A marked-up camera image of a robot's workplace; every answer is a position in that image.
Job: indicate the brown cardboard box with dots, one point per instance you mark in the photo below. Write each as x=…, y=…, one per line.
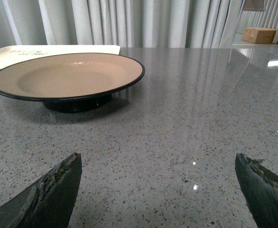
x=259, y=35

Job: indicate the grey pleated curtain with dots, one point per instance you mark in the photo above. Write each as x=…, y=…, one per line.
x=131, y=23

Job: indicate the white rectangular tray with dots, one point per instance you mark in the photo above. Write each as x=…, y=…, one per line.
x=18, y=53

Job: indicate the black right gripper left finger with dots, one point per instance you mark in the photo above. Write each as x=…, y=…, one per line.
x=49, y=201

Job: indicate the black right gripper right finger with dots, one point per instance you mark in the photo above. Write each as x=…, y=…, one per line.
x=260, y=188

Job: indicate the beige plate with black rim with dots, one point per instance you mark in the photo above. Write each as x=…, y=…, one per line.
x=70, y=83

